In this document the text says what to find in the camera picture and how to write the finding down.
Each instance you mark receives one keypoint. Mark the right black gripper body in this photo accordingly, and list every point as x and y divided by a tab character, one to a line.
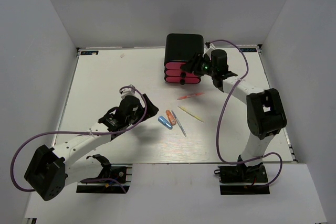
205	66

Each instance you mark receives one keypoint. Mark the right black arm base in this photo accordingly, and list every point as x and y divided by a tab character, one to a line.
242	180

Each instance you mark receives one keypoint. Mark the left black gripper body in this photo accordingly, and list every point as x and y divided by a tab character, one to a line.
133	119

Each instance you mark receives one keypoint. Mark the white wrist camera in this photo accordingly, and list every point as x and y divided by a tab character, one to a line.
208	48
126	91

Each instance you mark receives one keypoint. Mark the clear blue ballpoint pen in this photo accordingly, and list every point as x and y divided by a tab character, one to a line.
179	124

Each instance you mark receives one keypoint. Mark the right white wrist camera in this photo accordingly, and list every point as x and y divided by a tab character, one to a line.
208	48

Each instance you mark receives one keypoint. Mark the orange double-ended marker pen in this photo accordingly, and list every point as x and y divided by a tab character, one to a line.
190	96

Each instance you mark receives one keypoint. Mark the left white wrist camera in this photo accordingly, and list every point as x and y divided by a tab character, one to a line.
126	91

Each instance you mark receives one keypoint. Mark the yellow thin highlighter pen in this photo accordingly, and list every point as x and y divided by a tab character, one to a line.
190	113

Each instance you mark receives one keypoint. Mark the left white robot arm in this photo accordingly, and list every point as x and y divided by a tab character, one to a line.
51	169

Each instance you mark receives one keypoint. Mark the pink drawer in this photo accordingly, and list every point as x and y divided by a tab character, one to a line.
182	81
174	65
179	73

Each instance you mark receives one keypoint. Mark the blue translucent correction tape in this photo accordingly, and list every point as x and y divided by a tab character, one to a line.
165	122

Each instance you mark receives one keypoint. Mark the black drawer cabinet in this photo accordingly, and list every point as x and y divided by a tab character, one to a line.
182	47

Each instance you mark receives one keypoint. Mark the orange translucent correction tape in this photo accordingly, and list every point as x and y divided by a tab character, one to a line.
170	117

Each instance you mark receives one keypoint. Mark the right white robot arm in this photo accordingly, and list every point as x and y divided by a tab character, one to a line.
265	113

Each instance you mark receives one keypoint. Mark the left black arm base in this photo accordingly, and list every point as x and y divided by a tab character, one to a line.
111	178

